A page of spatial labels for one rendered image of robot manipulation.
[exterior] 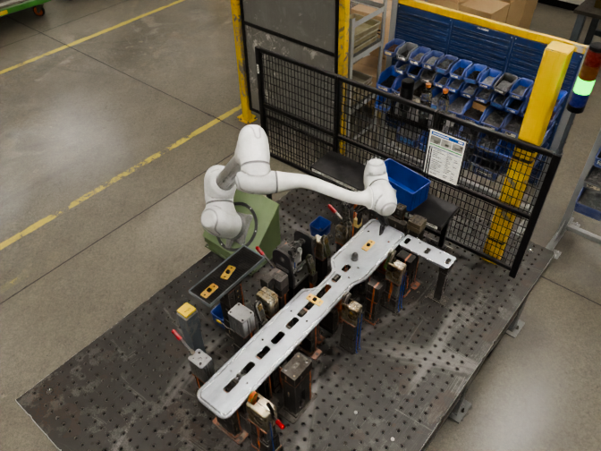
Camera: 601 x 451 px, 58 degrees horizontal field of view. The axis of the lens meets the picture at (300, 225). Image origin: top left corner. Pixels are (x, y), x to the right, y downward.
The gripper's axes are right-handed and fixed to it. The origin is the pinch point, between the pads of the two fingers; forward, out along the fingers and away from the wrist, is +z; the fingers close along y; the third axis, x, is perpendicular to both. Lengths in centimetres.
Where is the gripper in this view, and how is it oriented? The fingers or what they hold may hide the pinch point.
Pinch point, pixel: (369, 226)
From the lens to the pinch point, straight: 280.2
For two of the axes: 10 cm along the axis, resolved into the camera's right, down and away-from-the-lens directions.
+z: 0.2, 7.3, 6.9
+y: 7.8, 4.2, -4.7
